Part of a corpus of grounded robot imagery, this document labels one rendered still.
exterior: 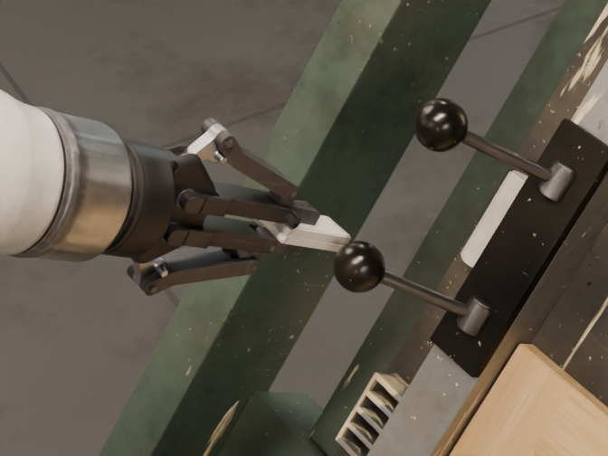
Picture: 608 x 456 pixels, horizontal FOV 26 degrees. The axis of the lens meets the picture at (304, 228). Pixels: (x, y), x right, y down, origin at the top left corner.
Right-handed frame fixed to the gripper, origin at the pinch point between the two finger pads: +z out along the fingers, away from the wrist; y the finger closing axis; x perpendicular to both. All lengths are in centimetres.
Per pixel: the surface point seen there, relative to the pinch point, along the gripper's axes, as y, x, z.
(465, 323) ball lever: 0.6, 10.2, 9.5
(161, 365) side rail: 23.6, -15.6, 10.6
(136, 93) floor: 64, -201, 158
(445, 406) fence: 7.5, 11.4, 11.5
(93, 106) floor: 71, -203, 148
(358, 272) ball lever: -0.2, 6.1, 0.1
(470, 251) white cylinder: -3.1, 5.3, 12.6
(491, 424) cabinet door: 6.9, 14.4, 13.6
